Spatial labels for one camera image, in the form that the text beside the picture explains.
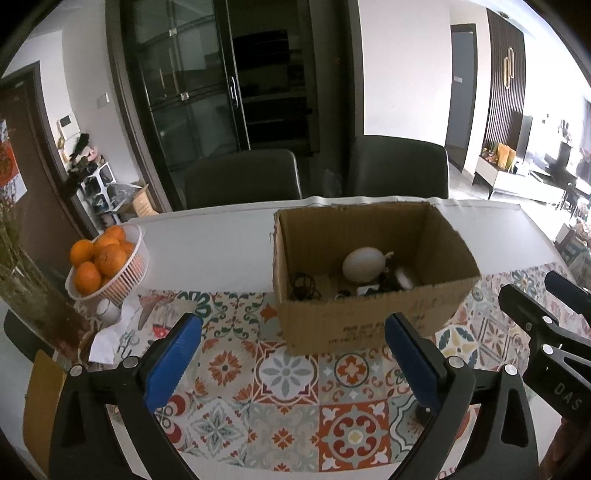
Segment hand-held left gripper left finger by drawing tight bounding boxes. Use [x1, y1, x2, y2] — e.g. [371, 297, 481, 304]
[48, 312, 204, 480]

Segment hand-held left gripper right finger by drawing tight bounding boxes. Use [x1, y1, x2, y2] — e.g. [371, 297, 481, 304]
[385, 312, 540, 480]

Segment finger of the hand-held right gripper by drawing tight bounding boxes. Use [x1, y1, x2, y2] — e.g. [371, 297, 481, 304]
[545, 271, 591, 319]
[499, 284, 591, 365]

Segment brown cardboard box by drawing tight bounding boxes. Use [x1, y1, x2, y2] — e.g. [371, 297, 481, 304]
[272, 202, 482, 356]

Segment pink round gadget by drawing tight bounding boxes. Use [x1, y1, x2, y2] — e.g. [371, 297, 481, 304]
[342, 247, 385, 282]

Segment person's right forearm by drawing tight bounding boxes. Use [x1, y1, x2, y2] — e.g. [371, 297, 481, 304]
[551, 418, 591, 480]

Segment white printed napkin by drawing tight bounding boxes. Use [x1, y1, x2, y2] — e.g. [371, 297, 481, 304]
[88, 295, 153, 363]

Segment small white jar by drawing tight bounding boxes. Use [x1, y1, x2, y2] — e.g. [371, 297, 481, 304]
[96, 298, 122, 324]

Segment patterned table mat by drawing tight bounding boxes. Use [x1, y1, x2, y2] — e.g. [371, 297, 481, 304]
[78, 270, 583, 476]

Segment brown round object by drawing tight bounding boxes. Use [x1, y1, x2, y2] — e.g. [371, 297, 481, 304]
[78, 330, 100, 365]

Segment white plastic basket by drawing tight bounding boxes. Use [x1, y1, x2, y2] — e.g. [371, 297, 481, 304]
[65, 224, 150, 303]

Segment white television console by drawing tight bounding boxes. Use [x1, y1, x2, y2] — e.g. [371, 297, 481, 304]
[473, 157, 573, 204]

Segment pile of oranges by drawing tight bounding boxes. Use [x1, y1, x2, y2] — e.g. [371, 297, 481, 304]
[69, 226, 136, 296]

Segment mustard yellow chair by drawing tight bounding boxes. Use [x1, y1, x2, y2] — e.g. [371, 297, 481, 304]
[23, 349, 68, 462]

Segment dark dining chair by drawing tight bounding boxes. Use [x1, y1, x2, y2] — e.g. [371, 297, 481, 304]
[184, 148, 303, 209]
[349, 135, 450, 200]
[4, 308, 56, 365]

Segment glass vase with branches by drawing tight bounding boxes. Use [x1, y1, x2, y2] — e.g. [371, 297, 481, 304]
[0, 185, 90, 352]

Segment small cardboard carton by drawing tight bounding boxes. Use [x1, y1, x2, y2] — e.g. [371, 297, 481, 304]
[130, 184, 160, 217]

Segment grey bag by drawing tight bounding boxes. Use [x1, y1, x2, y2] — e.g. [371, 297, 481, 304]
[108, 182, 139, 213]

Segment white shoe rack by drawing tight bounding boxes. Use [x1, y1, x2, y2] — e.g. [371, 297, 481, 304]
[76, 161, 116, 227]

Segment grey interior door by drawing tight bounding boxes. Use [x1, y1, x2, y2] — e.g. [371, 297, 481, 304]
[445, 21, 478, 171]

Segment plush toys on rack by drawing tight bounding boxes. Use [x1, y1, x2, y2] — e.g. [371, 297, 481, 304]
[67, 134, 102, 174]

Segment red door poster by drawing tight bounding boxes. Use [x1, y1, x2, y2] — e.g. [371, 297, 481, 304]
[0, 117, 26, 204]

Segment black framed glass door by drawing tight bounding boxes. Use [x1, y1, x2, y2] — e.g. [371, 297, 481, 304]
[105, 0, 365, 210]

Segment dark slatted wall panel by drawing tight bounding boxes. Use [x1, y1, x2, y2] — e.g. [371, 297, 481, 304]
[482, 8, 527, 153]

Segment gold wall light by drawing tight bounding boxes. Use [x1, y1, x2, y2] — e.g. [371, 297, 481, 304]
[502, 46, 516, 89]

